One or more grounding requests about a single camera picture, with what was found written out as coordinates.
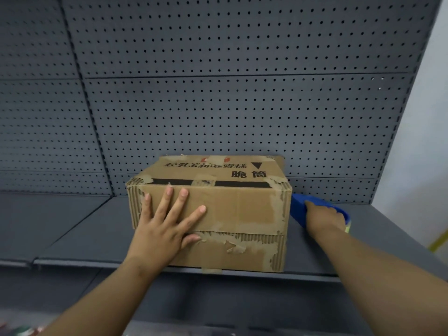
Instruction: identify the person's right hand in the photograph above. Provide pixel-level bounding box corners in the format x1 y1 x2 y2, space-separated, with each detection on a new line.
303 200 346 239

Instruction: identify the person's left hand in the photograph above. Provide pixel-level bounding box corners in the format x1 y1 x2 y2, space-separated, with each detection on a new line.
124 185 208 277

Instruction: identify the blue tape dispenser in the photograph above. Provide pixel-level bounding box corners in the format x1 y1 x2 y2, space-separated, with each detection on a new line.
289 193 352 234

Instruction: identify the brown cardboard box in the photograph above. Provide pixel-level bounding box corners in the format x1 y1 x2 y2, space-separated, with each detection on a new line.
126 154 293 275

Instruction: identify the person's right forearm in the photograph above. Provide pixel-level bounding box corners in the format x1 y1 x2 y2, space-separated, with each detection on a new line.
308 227 448 336

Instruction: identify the person's left forearm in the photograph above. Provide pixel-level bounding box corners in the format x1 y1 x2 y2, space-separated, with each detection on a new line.
38 257 165 336

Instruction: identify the grey metal shelf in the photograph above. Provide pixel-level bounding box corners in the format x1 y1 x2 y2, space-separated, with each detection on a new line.
33 196 448 284
0 190 112 268

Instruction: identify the yellow stick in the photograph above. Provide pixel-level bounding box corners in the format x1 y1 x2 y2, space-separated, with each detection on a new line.
428 229 448 252

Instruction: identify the grey pegboard back panel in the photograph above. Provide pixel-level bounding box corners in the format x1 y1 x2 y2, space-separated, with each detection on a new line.
61 0 443 205
0 0 112 196

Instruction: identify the row of red green packets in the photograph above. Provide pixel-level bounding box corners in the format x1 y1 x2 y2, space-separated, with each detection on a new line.
0 322 46 336

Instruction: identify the grey shelf with clear rail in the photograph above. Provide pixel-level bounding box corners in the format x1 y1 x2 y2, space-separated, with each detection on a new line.
0 266 102 312
70 267 371 336

